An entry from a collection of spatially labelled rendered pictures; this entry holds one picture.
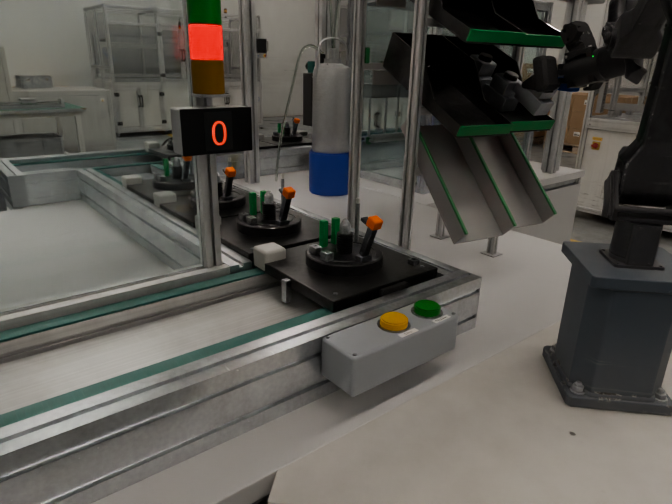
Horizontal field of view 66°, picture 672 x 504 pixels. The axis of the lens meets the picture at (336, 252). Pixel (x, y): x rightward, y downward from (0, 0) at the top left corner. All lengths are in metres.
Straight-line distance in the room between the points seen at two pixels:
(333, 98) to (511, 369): 1.19
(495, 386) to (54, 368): 0.63
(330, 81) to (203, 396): 1.34
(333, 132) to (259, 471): 1.35
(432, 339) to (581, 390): 0.22
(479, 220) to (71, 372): 0.77
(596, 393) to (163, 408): 0.58
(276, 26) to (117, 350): 12.50
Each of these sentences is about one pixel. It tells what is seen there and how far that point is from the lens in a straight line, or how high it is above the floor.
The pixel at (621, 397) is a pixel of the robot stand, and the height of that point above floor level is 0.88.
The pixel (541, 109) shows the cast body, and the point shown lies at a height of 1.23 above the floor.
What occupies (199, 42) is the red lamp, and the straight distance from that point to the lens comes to 0.86.
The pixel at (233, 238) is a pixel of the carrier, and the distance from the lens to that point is 1.08.
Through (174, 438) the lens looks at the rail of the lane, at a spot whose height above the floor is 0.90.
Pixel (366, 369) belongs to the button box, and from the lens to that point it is 0.70.
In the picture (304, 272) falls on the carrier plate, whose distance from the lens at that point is 0.90.
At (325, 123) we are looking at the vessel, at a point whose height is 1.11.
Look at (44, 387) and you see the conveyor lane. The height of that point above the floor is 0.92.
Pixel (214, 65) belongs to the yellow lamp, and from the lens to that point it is 0.86.
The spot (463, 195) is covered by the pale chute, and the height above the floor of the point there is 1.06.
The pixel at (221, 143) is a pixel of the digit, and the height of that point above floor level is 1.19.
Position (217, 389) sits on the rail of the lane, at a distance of 0.66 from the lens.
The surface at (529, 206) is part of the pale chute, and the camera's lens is 1.23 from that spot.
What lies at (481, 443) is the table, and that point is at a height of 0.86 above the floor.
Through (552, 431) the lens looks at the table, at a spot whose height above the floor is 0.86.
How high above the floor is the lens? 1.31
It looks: 20 degrees down
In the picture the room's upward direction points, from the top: 1 degrees clockwise
